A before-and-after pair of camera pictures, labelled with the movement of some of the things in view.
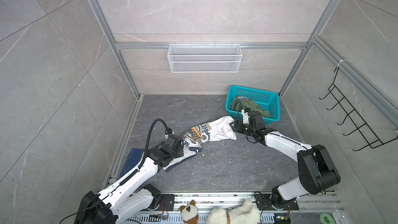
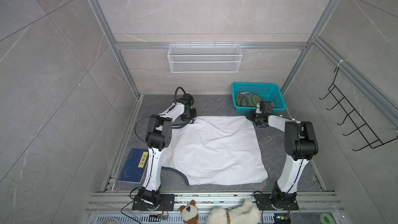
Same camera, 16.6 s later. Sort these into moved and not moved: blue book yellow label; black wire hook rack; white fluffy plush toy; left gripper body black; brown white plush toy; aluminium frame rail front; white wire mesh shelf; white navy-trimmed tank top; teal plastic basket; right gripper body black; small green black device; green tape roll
Moved: white navy-trimmed tank top; right gripper body black; teal plastic basket; left gripper body black
Not moved: white wire mesh shelf; blue book yellow label; aluminium frame rail front; small green black device; black wire hook rack; green tape roll; brown white plush toy; white fluffy plush toy
